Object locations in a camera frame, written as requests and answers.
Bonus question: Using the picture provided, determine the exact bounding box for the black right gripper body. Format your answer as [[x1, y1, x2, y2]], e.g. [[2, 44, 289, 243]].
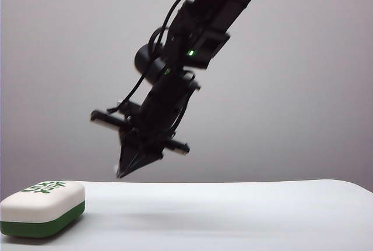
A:
[[89, 69, 202, 156]]

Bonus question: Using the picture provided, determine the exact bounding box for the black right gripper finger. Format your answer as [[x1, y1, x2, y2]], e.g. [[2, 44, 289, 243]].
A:
[[115, 133, 140, 179], [119, 144, 164, 179]]

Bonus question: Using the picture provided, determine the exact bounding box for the white green foam mahjong tile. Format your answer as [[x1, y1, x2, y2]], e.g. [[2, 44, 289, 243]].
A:
[[0, 179, 86, 238]]

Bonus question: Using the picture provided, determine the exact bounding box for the black looped gripper cable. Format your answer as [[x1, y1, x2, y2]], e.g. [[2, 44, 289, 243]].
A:
[[115, 26, 170, 114]]

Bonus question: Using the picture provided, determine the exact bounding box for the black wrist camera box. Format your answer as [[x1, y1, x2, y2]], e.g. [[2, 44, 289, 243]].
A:
[[185, 28, 231, 70]]

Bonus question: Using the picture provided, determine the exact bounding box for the long black arm cable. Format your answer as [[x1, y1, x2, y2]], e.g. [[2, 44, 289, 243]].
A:
[[148, 0, 209, 51]]

